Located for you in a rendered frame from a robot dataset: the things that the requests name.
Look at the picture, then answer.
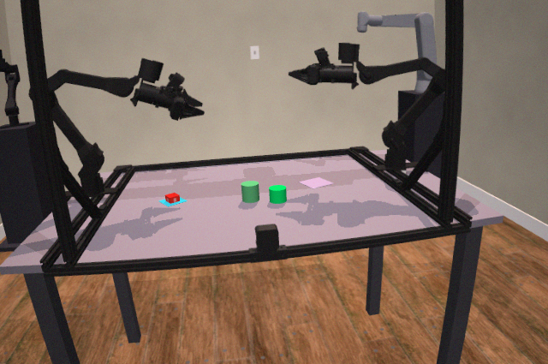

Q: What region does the cyan rectangle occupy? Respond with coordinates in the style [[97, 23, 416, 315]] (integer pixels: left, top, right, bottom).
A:
[[159, 197, 186, 206]]

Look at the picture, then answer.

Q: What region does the red block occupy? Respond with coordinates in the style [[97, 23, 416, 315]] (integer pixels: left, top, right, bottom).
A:
[[165, 193, 180, 204]]

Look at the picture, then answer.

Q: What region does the green cylinder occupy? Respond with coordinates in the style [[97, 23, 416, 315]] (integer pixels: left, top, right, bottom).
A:
[[241, 181, 259, 203], [269, 185, 287, 204]]

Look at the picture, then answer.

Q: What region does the pale pink square pad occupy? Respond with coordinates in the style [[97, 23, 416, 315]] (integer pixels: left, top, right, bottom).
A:
[[299, 177, 333, 188]]

